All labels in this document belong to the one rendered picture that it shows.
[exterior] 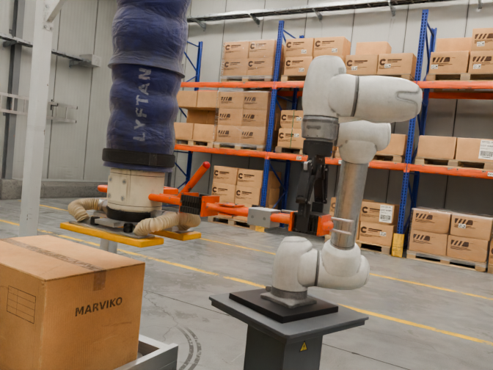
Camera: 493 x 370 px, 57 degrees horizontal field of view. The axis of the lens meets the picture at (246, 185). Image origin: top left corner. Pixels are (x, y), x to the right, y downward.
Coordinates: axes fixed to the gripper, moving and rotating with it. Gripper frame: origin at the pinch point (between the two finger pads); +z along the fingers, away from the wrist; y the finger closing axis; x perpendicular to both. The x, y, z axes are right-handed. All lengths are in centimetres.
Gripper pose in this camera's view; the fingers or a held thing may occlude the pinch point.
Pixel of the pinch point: (309, 219)
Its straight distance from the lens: 119.0
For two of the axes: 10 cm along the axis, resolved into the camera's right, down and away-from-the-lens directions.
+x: 8.6, 1.1, -5.0
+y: -5.0, -0.1, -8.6
